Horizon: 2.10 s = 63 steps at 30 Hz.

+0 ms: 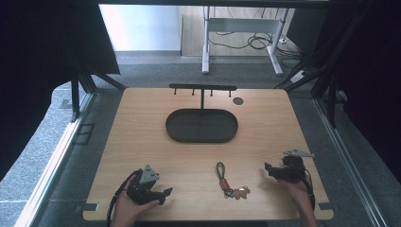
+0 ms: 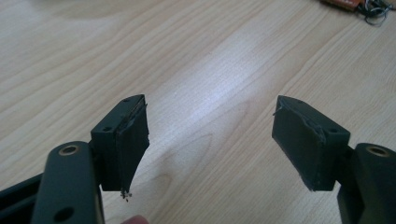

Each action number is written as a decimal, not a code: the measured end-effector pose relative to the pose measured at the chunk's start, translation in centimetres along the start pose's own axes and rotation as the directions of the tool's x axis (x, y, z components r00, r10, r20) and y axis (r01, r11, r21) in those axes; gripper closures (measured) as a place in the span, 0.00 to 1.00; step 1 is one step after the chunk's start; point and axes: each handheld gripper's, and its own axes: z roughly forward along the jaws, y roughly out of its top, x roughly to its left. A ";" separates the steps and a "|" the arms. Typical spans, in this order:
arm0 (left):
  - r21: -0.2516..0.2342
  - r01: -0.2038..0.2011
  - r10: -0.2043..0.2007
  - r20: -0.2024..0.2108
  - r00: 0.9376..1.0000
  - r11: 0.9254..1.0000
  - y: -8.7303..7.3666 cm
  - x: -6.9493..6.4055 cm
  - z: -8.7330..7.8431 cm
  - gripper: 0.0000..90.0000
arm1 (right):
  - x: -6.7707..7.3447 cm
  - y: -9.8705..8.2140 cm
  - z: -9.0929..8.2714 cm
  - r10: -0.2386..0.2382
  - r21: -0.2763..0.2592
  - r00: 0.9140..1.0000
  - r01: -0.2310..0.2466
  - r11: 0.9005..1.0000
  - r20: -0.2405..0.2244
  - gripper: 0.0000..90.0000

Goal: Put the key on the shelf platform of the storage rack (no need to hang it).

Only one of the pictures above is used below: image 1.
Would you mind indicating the white power strip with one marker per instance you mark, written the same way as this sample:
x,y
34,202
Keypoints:
x,y
298,76

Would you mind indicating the black key rack with tray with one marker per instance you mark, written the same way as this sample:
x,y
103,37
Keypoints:
x,y
201,117

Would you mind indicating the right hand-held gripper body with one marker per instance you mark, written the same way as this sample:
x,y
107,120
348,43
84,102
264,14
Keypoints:
x,y
291,167

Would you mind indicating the person's left hand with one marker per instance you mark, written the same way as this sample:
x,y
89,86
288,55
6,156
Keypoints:
x,y
130,208

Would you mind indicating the person's right hand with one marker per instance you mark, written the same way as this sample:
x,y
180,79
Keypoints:
x,y
294,189

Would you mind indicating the black metal frame strut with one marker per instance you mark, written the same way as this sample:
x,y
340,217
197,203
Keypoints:
x,y
85,85
327,72

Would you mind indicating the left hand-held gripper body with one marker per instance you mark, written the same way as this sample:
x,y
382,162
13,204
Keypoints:
x,y
143,186

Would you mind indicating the dark curtain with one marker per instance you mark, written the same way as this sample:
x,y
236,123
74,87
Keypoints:
x,y
47,63
362,78

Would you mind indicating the white metal desk frame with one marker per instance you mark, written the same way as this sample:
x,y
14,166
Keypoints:
x,y
242,38

